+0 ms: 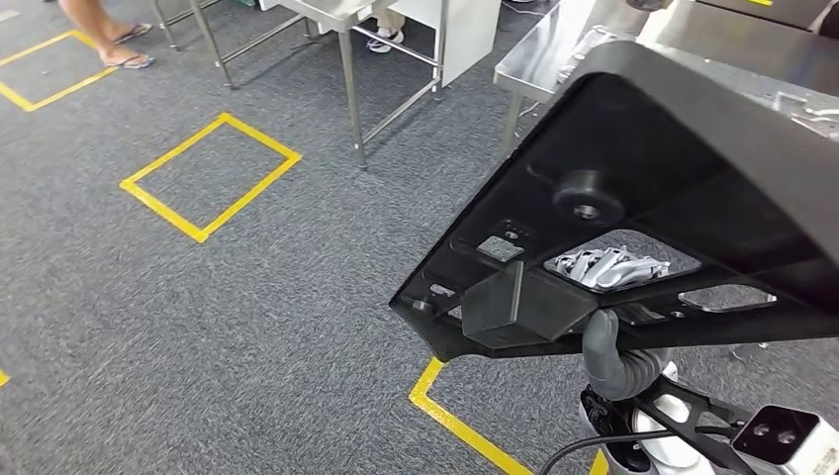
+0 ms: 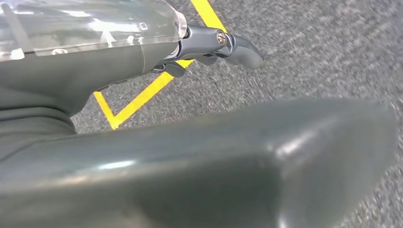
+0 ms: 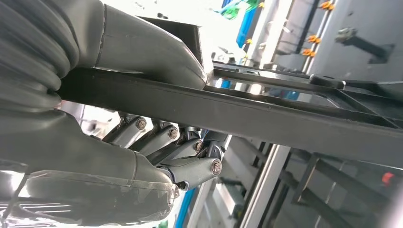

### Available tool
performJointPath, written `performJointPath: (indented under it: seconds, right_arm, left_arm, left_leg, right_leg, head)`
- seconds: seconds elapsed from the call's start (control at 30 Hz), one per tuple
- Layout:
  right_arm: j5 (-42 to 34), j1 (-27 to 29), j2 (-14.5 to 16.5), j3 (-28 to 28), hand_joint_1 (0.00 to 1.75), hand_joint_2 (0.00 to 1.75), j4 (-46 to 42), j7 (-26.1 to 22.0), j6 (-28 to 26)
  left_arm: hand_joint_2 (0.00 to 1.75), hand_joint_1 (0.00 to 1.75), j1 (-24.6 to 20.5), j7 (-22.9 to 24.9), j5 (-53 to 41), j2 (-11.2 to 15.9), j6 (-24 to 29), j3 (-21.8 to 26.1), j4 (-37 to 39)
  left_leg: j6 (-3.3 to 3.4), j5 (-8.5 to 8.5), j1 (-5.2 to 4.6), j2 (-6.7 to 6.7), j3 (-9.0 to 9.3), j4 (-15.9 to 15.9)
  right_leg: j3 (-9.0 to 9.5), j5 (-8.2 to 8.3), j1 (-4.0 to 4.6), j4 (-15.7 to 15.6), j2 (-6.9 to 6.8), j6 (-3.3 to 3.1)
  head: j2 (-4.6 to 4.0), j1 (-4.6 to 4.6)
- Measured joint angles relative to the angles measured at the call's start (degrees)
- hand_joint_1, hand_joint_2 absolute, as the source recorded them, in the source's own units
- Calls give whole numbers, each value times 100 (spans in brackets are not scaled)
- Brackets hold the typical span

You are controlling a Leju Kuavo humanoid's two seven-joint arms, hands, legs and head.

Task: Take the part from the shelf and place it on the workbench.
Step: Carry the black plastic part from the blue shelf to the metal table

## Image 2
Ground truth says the yellow floor tape square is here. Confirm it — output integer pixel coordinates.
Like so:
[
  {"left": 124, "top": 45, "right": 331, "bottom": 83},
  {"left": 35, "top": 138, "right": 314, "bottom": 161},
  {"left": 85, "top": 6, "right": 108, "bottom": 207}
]
[{"left": 93, "top": 0, "right": 228, "bottom": 130}]

